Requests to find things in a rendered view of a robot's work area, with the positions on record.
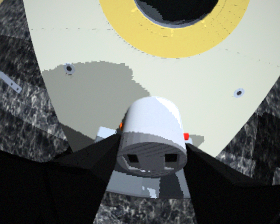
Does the white cylinder with two slots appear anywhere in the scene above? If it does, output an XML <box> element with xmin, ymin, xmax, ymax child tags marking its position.
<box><xmin>116</xmin><ymin>97</ymin><xmax>189</xmax><ymax>177</ymax></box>

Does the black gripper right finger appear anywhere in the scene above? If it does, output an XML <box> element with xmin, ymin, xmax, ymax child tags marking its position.
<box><xmin>183</xmin><ymin>143</ymin><xmax>280</xmax><ymax>224</ymax></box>

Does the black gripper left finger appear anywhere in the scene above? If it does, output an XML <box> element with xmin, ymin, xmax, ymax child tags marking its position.
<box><xmin>0</xmin><ymin>133</ymin><xmax>121</xmax><ymax>224</ymax></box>

